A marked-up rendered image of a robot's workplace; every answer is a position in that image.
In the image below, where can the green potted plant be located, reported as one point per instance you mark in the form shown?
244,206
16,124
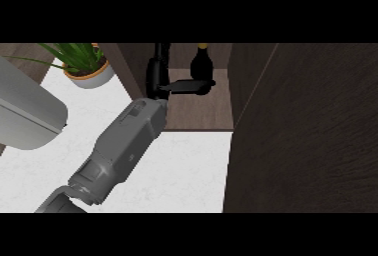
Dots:
83,65

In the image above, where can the dark wine bottle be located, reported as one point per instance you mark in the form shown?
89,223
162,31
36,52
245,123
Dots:
201,65

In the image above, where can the dark wooden cabinet door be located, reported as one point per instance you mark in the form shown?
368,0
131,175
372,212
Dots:
307,133

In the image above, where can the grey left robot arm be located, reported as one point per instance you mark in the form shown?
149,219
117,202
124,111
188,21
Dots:
129,133

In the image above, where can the dark wooden cabinet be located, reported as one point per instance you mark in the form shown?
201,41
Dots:
196,106

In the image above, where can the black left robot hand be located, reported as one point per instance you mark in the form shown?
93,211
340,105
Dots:
158,75

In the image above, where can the pale grey appliance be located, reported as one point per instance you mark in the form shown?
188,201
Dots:
24,110

